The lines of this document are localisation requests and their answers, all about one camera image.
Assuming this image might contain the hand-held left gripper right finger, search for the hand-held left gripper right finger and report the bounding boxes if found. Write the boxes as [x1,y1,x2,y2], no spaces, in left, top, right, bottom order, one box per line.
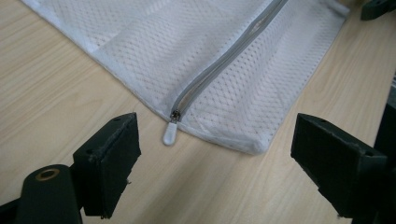
[290,113,389,219]

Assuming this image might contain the white mesh laundry bag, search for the white mesh laundry bag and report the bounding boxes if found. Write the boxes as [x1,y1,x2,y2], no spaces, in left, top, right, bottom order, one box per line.
[20,0,351,156]

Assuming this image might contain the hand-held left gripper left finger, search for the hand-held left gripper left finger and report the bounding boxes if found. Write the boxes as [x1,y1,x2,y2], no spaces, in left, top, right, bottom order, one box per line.
[72,112,142,219]

